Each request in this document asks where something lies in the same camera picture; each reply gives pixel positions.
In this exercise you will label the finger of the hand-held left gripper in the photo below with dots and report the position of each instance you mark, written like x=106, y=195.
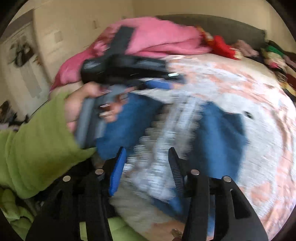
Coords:
x=157, y=84
x=175, y=75

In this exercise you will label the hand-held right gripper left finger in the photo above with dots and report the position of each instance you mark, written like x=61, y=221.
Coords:
x=118, y=171

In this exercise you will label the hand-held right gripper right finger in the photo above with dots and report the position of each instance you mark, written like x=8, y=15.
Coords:
x=178, y=171

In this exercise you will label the blue pants with lace trim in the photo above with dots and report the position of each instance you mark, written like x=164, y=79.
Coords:
x=219, y=139

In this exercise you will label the person's left forearm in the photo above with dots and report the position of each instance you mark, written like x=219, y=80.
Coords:
x=39, y=143

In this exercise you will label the person's left hand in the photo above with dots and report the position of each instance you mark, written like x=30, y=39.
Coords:
x=74, y=104

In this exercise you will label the pink duvet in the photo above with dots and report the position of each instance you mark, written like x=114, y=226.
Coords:
x=161, y=37

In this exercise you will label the cream wardrobe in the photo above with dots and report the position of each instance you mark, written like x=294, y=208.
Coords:
x=81, y=30

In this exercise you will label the red cloth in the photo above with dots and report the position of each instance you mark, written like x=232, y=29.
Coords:
x=222, y=46

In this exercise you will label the brown glittery object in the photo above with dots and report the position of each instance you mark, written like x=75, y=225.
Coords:
x=177, y=233

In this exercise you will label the grey headboard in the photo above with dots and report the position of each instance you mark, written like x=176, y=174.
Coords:
x=226, y=27

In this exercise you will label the mauve plush cloth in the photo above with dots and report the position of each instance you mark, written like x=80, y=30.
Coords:
x=246, y=48

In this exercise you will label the white door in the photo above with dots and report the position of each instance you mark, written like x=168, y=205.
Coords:
x=27, y=81

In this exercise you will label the peach patterned quilt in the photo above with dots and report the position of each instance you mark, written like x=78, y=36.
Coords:
x=266, y=139

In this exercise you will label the dark door hanging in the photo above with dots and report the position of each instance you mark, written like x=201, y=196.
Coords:
x=22, y=54

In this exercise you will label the stack of folded clothes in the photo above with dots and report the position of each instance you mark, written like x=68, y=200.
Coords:
x=279, y=62

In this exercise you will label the person's green clothing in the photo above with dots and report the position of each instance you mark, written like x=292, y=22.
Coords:
x=13, y=215

